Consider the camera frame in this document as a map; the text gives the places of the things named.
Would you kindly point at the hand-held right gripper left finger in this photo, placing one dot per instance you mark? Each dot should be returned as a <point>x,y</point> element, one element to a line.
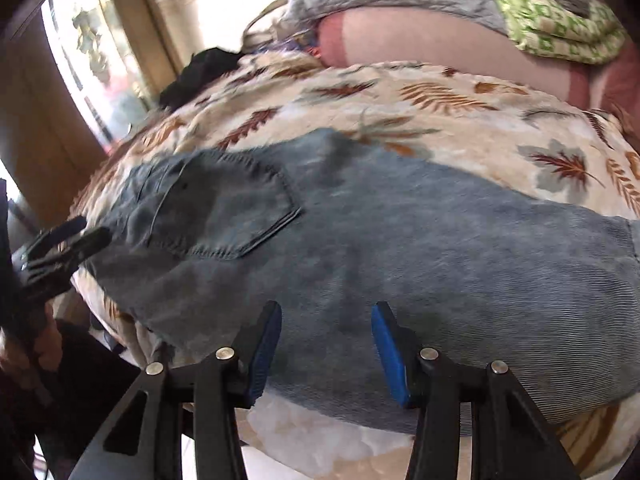
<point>262,350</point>

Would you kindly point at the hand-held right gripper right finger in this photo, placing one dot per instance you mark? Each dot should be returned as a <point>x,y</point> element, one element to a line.
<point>387,350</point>

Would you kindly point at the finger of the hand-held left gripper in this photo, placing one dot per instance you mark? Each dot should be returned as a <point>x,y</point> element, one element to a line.
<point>60,232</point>
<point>85,245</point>

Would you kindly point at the blue denim pants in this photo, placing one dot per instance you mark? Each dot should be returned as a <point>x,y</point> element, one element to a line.
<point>375,240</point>

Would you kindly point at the person's left hand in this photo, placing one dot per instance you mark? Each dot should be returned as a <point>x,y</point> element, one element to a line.
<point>50,342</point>

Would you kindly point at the brown wooden door panel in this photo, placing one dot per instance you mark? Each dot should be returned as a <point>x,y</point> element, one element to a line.
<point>40,150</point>

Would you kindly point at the person's black trousers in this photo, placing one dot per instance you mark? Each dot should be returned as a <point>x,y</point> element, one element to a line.
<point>90,380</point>

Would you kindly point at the stained-glass window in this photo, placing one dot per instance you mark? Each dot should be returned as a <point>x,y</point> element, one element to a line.
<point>95,60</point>

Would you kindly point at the black cloth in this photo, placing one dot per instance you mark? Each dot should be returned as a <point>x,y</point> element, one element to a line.
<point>200,75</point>

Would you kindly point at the leaf-print quilted blanket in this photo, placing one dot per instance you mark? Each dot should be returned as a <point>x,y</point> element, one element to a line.
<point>400,95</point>

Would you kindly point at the cream pillow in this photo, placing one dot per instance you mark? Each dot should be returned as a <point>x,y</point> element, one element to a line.
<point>265,25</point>

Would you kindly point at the colourful plastic packet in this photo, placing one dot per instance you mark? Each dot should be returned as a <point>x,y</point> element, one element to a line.
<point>300,42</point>

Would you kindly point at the pink padded headboard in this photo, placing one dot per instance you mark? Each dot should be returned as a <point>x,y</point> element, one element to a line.
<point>425,40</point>

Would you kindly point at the green patterned folded blanket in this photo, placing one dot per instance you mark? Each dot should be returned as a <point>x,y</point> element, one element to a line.
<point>550,25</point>

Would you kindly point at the wooden window frame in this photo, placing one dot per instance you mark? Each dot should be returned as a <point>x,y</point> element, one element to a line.
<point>150,10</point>

